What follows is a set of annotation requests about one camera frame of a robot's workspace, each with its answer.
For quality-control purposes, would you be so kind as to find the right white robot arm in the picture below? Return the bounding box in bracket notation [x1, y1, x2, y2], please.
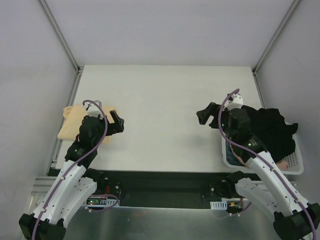
[196, 102, 320, 240]

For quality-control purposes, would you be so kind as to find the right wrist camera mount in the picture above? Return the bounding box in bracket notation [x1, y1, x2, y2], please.
[225, 93, 244, 111]

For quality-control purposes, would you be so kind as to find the black t shirt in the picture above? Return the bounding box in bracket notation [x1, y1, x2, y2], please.
[241, 105, 299, 163]

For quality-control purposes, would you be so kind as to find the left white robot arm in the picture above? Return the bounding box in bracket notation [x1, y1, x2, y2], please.
[18, 110, 125, 240]

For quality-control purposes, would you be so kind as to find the right aluminium frame post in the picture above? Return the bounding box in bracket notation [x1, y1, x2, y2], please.
[252, 0, 303, 76]

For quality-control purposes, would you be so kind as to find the white plastic basket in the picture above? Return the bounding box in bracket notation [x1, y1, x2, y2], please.
[221, 133, 304, 175]

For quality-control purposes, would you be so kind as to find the left aluminium frame post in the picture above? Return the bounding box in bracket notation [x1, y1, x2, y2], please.
[37, 0, 82, 73]

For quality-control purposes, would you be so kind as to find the right slotted cable duct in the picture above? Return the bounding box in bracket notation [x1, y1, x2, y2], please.
[210, 200, 228, 211]

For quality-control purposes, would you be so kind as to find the aluminium frame post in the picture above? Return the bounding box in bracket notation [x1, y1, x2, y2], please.
[37, 0, 82, 73]
[252, 0, 303, 76]

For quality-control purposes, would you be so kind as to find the folded beige t shirt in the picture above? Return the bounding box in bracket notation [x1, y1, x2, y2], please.
[57, 105, 118, 144]

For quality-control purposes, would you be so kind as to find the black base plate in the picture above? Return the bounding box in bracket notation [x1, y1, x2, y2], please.
[47, 167, 286, 208]

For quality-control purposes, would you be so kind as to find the pink garment in basket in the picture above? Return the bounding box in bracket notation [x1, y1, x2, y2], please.
[230, 147, 288, 171]

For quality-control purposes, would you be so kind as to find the slotted cable duct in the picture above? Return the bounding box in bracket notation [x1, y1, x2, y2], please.
[83, 197, 120, 208]
[210, 200, 228, 211]

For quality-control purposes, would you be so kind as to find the left slotted cable duct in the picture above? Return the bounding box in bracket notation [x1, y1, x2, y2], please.
[83, 197, 120, 208]

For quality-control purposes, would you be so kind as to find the aluminium front rail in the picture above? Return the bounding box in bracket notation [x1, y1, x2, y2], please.
[30, 176, 57, 196]

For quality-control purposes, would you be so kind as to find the blue garment in basket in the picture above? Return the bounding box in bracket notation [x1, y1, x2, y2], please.
[225, 141, 244, 167]

